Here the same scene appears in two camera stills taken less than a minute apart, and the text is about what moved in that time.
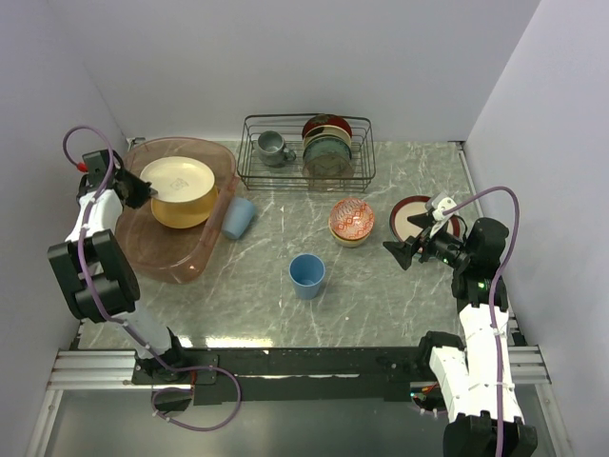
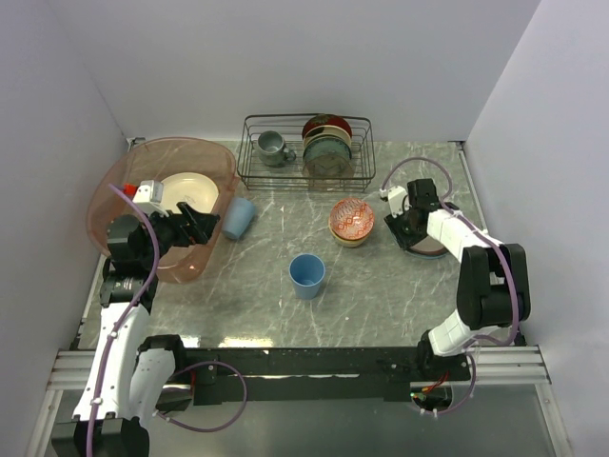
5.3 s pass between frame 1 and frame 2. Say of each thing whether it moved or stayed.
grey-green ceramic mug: stayed
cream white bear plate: moved
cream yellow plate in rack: stayed
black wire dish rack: stayed
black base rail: stayed
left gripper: moved
